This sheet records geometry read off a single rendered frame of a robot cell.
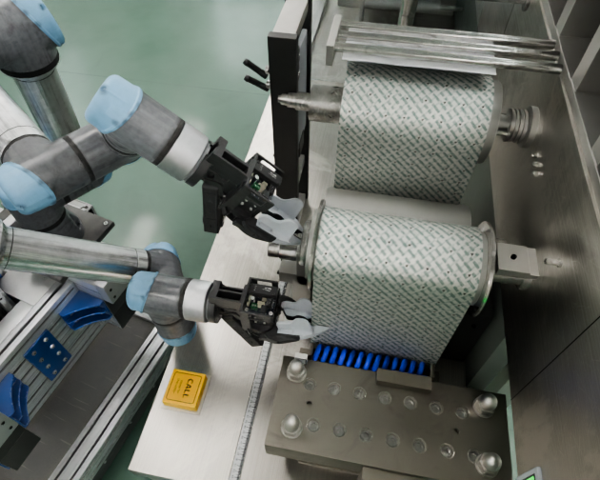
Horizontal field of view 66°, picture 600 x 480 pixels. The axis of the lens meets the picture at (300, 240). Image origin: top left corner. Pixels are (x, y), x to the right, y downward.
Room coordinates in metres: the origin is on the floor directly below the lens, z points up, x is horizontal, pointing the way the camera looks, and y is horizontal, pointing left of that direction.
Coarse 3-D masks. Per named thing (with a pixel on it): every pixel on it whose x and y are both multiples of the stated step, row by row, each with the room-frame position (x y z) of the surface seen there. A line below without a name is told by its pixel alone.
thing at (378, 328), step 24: (312, 312) 0.39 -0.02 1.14; (336, 312) 0.38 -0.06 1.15; (360, 312) 0.37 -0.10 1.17; (384, 312) 0.36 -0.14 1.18; (408, 312) 0.36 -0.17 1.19; (432, 312) 0.35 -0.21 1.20; (336, 336) 0.38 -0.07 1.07; (360, 336) 0.37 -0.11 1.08; (384, 336) 0.36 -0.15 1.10; (408, 336) 0.35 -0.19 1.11; (432, 336) 0.35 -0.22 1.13; (432, 360) 0.34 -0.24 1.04
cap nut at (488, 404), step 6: (480, 396) 0.27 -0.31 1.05; (486, 396) 0.27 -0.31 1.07; (492, 396) 0.26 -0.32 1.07; (474, 402) 0.27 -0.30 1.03; (480, 402) 0.26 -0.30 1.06; (486, 402) 0.26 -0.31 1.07; (492, 402) 0.26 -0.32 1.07; (474, 408) 0.26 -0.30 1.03; (480, 408) 0.25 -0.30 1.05; (486, 408) 0.25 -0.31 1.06; (492, 408) 0.25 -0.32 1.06; (480, 414) 0.25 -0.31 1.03; (486, 414) 0.25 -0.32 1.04; (492, 414) 0.25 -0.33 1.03
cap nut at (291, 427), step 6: (288, 414) 0.24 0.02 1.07; (294, 414) 0.24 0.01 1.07; (288, 420) 0.23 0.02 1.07; (294, 420) 0.23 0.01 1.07; (282, 426) 0.23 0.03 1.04; (288, 426) 0.22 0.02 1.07; (294, 426) 0.22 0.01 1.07; (300, 426) 0.22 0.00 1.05; (282, 432) 0.22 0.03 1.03; (288, 432) 0.21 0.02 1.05; (294, 432) 0.21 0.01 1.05; (300, 432) 0.22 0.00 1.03; (294, 438) 0.21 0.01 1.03
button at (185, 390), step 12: (180, 372) 0.37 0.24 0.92; (192, 372) 0.37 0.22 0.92; (180, 384) 0.34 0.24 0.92; (192, 384) 0.34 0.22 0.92; (204, 384) 0.35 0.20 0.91; (168, 396) 0.32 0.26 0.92; (180, 396) 0.32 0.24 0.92; (192, 396) 0.32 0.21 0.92; (180, 408) 0.30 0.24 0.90; (192, 408) 0.30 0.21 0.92
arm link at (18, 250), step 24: (0, 240) 0.46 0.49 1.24; (24, 240) 0.48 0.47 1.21; (48, 240) 0.50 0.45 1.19; (72, 240) 0.52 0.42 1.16; (0, 264) 0.44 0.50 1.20; (24, 264) 0.45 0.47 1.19; (48, 264) 0.47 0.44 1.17; (72, 264) 0.48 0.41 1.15; (96, 264) 0.50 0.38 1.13; (120, 264) 0.51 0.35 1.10; (144, 264) 0.53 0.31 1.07; (168, 264) 0.55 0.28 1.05
